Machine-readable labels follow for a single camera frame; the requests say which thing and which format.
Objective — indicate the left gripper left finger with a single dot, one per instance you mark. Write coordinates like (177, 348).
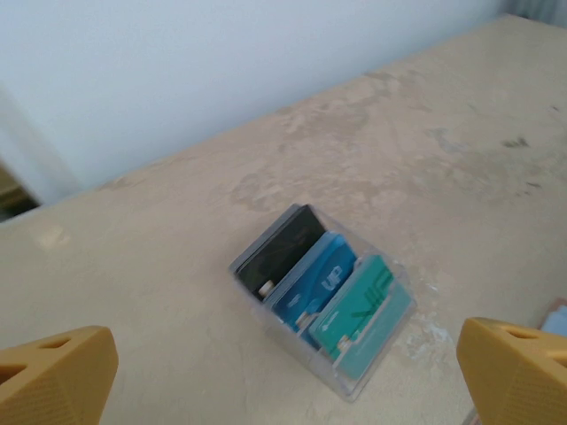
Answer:
(48, 380)

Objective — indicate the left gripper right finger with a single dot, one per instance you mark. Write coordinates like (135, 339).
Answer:
(522, 380)

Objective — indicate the pink card holder wallet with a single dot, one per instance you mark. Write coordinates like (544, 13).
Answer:
(556, 319)

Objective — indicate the teal card stack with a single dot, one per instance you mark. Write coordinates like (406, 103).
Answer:
(363, 319)

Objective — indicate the blue VIP card stack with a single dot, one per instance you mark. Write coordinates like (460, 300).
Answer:
(319, 283)

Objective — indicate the black card stack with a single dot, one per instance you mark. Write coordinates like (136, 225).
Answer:
(279, 257)

